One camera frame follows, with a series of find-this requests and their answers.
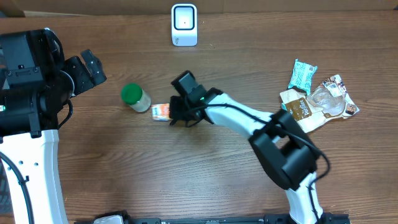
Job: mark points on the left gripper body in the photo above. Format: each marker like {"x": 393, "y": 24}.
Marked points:
{"x": 81, "y": 76}

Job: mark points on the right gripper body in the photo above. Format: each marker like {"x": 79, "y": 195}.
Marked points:
{"x": 180, "y": 110}

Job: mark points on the orange tissue pack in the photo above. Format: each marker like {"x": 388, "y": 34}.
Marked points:
{"x": 161, "y": 112}

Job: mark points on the white bottle green cap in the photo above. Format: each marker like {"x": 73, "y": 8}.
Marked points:
{"x": 135, "y": 97}

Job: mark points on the teal wet wipes pack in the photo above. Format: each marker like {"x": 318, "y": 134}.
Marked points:
{"x": 302, "y": 74}

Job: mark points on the beige snack bag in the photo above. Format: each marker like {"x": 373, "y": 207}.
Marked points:
{"x": 330, "y": 100}

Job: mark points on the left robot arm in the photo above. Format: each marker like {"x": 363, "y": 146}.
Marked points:
{"x": 37, "y": 82}

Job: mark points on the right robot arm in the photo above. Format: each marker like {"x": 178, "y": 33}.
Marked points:
{"x": 285, "y": 152}

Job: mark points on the white barcode scanner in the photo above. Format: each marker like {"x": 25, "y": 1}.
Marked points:
{"x": 184, "y": 25}

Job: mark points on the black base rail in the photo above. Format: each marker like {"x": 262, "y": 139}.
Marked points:
{"x": 327, "y": 218}

